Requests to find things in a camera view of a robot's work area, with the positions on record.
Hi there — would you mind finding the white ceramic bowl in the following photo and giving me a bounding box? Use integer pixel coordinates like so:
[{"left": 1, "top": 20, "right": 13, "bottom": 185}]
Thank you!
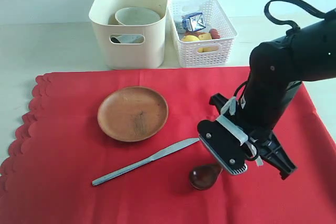
[{"left": 114, "top": 6, "right": 161, "bottom": 44}]

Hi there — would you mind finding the brown wooden plate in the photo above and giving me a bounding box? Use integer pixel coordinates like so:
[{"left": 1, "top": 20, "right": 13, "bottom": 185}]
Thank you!
[{"left": 97, "top": 86, "right": 169, "bottom": 143}]

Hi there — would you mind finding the fried chicken nugget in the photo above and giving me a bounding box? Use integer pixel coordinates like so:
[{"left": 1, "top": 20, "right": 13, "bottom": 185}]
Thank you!
[{"left": 184, "top": 31, "right": 205, "bottom": 37}]

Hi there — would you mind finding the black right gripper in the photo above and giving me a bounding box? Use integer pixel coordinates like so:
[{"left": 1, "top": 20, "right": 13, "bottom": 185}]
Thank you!
[{"left": 209, "top": 74, "right": 302, "bottom": 180}]

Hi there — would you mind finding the yellow cheese wedge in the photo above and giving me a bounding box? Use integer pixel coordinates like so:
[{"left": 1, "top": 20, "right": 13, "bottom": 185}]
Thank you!
[{"left": 198, "top": 33, "right": 218, "bottom": 52}]

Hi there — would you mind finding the red table cloth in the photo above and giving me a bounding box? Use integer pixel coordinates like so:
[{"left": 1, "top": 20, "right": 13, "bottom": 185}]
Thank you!
[{"left": 1, "top": 67, "right": 335, "bottom": 223}]

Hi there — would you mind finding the metal table knife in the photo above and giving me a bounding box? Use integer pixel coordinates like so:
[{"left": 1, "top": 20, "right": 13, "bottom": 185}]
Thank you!
[{"left": 92, "top": 138, "right": 199, "bottom": 186}]

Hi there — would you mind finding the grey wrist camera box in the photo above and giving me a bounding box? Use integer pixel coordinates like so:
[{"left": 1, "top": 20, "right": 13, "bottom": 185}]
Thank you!
[{"left": 197, "top": 120, "right": 247, "bottom": 175}]

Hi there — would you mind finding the red toy sausage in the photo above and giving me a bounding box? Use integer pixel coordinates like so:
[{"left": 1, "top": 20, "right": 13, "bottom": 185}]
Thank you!
[{"left": 209, "top": 28, "right": 221, "bottom": 39}]

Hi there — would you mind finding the yellow lemon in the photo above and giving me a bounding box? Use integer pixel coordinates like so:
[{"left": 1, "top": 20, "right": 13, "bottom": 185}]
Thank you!
[{"left": 182, "top": 35, "right": 203, "bottom": 53}]

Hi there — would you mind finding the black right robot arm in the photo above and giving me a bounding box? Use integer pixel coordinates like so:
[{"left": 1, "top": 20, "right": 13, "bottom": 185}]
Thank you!
[{"left": 197, "top": 11, "right": 335, "bottom": 179}]

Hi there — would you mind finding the cream plastic storage bin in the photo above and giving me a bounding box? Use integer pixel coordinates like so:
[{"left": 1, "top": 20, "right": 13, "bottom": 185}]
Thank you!
[{"left": 89, "top": 0, "right": 168, "bottom": 69}]

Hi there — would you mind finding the white perforated plastic basket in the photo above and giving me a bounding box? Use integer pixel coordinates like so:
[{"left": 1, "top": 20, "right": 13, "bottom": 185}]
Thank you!
[{"left": 167, "top": 0, "right": 237, "bottom": 68}]

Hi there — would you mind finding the blue white milk carton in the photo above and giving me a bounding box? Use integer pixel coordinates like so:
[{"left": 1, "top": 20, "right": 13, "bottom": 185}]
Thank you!
[{"left": 174, "top": 12, "right": 206, "bottom": 34}]

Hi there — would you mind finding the stainless steel cup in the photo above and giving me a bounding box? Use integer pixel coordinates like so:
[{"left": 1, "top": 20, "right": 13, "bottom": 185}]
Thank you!
[{"left": 108, "top": 14, "right": 123, "bottom": 44}]

